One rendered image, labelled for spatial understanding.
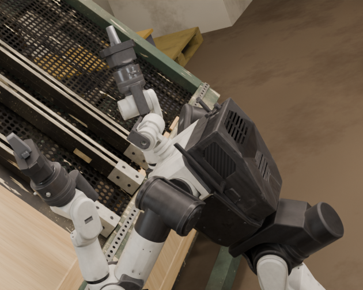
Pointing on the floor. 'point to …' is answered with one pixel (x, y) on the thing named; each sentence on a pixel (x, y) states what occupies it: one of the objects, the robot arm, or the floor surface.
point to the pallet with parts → (194, 34)
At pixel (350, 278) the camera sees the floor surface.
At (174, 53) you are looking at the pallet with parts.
